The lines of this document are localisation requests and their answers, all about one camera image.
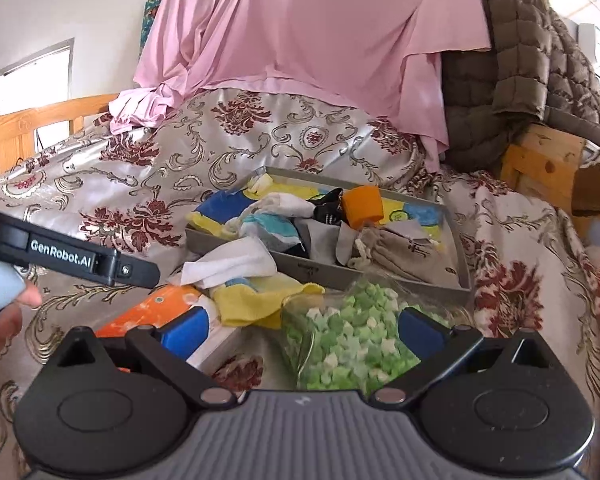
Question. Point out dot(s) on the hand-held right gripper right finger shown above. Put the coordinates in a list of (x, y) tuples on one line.
[(420, 332)]

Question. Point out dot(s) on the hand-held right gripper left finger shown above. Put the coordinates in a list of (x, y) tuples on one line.
[(185, 332)]

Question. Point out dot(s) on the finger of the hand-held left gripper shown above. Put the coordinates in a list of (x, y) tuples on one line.
[(137, 272)]

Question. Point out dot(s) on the bag of green paper stars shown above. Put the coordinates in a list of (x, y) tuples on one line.
[(340, 340)]

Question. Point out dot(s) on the grey storage tray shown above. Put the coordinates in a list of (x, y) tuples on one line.
[(320, 270)]

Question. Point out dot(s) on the grey cloth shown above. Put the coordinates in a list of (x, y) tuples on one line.
[(325, 237)]

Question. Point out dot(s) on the white teal printed cloth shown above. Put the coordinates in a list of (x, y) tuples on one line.
[(275, 227)]

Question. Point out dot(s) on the orange plastic cup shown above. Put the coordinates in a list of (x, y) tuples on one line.
[(362, 205)]

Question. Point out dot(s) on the black sock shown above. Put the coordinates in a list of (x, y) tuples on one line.
[(330, 210)]

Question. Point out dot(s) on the white textured muslin cloth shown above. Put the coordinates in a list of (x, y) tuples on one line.
[(290, 205)]

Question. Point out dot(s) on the person's left hand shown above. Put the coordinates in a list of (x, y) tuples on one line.
[(5, 332)]

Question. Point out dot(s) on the orange and white box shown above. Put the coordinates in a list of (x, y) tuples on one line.
[(145, 310)]

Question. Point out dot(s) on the yellow cloth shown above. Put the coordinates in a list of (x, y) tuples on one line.
[(250, 305)]

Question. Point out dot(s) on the white plain cloth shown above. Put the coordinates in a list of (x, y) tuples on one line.
[(230, 262)]

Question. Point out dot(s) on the floral satin bedspread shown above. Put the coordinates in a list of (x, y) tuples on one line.
[(530, 280)]

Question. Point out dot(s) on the window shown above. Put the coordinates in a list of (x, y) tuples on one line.
[(35, 75)]

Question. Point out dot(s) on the brown quilted puffer jacket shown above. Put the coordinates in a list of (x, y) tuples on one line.
[(520, 60)]

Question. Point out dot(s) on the pink bed sheet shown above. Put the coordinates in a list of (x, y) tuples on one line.
[(305, 25)]

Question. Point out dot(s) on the white air conditioner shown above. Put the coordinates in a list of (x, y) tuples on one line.
[(587, 37)]

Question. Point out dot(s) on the wooden bed rail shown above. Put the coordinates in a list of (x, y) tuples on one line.
[(40, 120)]

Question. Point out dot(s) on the wooden bunk frame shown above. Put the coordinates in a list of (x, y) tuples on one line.
[(545, 165)]

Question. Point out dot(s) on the teal patterned wall poster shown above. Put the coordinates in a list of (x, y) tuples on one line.
[(150, 20)]

